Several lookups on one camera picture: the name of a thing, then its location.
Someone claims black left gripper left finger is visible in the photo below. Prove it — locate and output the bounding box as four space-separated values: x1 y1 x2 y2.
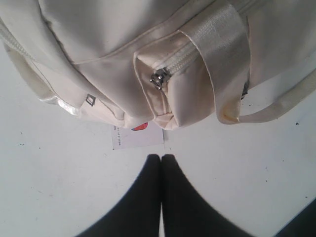
78 155 161 237

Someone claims cream duffel bag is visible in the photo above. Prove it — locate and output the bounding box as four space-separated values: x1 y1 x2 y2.
0 0 316 130

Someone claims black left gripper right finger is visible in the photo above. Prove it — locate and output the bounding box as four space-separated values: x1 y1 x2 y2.
161 154 250 237

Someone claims small red and white tag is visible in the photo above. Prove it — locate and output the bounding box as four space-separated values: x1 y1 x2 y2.
111 122 164 150

